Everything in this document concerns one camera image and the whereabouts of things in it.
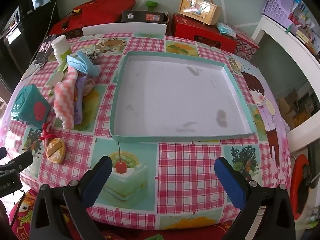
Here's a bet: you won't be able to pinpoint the black white spotted scrunchie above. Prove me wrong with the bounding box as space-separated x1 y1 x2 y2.
85 49 101 62

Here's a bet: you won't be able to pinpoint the desk stationery clutter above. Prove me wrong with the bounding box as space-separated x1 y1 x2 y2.
287 0 320 58

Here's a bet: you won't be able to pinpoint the blue wet wipes packet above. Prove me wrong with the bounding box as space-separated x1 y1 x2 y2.
216 22 237 38

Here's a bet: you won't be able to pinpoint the cardboard boxes under desk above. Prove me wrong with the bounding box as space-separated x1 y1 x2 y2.
277 87 315 130

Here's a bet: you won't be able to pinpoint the black box with gauge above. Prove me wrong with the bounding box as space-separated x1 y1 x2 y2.
121 10 168 24

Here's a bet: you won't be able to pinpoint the orange round charm red cord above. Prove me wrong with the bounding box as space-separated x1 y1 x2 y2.
41 122 67 164

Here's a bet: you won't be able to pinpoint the yellow carton box with handle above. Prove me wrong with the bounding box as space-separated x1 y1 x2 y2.
178 0 222 26

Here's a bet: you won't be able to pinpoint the purple plastic basket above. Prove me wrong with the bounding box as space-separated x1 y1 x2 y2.
261 0 295 29

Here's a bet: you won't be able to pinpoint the teal rimmed shallow box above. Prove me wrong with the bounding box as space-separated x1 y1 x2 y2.
109 51 256 142

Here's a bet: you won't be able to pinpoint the red carton with slot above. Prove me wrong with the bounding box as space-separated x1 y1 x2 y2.
171 14 237 54

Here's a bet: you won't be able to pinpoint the white chair back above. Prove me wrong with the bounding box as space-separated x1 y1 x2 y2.
82 22 167 37

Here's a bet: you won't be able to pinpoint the purple tissue packet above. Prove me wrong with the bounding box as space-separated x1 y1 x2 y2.
74 76 87 125

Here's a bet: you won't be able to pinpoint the pink white striped fuzzy sock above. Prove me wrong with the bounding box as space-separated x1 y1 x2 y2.
53 66 78 130

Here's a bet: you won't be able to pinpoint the white desk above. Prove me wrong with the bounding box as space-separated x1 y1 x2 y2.
251 15 320 155

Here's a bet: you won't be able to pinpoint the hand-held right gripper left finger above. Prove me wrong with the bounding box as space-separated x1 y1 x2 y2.
30 156 113 240

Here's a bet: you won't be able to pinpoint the small beige pouch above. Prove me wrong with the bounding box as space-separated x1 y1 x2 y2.
84 78 96 97

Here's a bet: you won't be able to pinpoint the white bottle green label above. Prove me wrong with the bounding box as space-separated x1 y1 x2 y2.
51 35 73 67

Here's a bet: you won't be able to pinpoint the red patterned box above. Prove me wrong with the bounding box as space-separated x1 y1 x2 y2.
230 29 260 60

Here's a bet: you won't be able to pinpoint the black flat device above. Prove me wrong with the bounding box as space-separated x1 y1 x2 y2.
34 35 57 65

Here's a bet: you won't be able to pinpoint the large red flat box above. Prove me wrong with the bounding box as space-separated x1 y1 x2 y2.
47 0 137 34

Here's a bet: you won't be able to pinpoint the black cabinet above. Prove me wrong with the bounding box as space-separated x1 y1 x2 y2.
0 4 28 95

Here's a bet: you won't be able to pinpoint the red printed cloth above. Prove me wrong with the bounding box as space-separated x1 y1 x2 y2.
10 189 240 240

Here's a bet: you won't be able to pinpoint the teal cube box red print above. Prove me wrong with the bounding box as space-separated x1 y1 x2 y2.
10 85 50 128

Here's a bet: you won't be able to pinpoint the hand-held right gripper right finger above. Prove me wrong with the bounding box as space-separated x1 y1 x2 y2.
214 156 297 240

